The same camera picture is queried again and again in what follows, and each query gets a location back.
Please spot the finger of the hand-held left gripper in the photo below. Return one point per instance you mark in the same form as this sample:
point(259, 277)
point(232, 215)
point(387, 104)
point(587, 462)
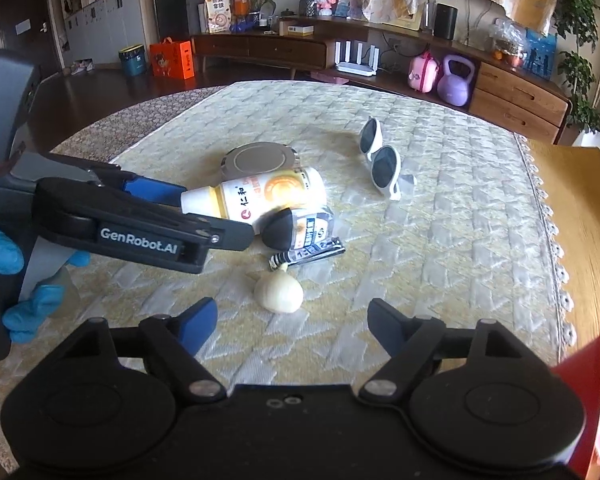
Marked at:
point(130, 230)
point(155, 191)

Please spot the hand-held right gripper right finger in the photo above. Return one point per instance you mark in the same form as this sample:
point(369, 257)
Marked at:
point(387, 325)

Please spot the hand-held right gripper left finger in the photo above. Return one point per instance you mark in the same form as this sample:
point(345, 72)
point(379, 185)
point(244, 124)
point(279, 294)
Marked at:
point(200, 322)

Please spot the garlic bulb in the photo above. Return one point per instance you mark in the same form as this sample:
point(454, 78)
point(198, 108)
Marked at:
point(280, 295)

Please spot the nail clipper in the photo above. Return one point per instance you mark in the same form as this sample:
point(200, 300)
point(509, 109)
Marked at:
point(325, 250)

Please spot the silver round compact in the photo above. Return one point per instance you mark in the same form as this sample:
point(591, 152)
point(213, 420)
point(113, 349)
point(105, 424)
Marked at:
point(260, 157)

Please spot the small bottle black cap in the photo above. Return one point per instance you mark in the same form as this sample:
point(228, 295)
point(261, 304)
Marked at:
point(310, 227)

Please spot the white yellow plastic bottle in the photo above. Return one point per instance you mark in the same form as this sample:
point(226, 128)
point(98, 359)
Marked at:
point(280, 190)

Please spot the white round sunglasses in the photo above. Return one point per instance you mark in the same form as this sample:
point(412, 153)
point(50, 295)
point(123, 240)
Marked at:
point(385, 165)

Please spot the red tin box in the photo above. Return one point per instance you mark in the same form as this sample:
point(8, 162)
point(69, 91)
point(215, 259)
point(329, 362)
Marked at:
point(590, 400)

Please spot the person's left hand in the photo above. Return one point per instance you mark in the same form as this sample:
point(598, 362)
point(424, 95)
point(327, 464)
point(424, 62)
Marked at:
point(0, 250)

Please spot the brown lace tablecloth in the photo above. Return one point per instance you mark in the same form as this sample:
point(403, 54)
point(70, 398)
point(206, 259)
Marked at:
point(105, 132)

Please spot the dark brown door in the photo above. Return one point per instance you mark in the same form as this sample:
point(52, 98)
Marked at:
point(25, 20)

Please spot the dark green round tin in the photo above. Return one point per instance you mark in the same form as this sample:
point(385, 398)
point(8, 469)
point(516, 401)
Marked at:
point(132, 62)

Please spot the orange gift box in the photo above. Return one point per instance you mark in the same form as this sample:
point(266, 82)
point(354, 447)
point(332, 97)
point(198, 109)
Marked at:
point(172, 60)

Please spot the grey storage cabinets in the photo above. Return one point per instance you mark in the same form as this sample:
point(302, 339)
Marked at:
point(110, 20)

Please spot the yellow white snack box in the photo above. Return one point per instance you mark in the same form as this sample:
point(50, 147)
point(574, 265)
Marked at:
point(217, 15)

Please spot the dark grey cabinet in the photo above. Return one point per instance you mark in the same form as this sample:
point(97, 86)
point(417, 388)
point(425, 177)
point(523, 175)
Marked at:
point(177, 5)

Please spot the wooden television cabinet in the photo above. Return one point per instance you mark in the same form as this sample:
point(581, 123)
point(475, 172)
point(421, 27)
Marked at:
point(280, 50)

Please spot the small white box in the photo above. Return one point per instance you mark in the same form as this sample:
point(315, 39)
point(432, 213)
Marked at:
point(296, 28)

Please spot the small leafy potted plant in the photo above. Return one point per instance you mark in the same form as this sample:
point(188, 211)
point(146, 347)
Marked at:
point(262, 2)

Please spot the dark small teapot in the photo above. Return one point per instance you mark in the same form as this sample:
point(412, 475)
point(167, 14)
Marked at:
point(286, 14)

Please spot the white router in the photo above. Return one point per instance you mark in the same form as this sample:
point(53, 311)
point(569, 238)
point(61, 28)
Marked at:
point(356, 62)

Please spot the purple kettlebell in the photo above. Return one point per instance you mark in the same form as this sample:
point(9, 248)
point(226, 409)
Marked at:
point(455, 87)

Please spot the pink toy suitcase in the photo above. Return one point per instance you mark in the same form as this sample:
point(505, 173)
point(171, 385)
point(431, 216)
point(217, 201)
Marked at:
point(424, 74)

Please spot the white plant pot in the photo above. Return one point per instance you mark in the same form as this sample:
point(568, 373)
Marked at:
point(595, 139)

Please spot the wooden board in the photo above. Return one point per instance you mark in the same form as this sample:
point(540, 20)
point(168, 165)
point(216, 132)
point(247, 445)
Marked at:
point(402, 19)

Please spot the clear bag of fruit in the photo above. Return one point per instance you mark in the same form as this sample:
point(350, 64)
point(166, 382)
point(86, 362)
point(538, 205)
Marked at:
point(510, 42)

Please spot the black speaker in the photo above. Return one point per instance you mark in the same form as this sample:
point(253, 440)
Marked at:
point(445, 22)

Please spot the blue picture card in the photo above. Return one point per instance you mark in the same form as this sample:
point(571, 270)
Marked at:
point(540, 55)

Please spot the cream arched panel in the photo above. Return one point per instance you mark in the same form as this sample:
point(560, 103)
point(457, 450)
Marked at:
point(480, 20)

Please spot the green indoor tree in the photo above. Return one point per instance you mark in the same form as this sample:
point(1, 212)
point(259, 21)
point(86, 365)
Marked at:
point(580, 20)

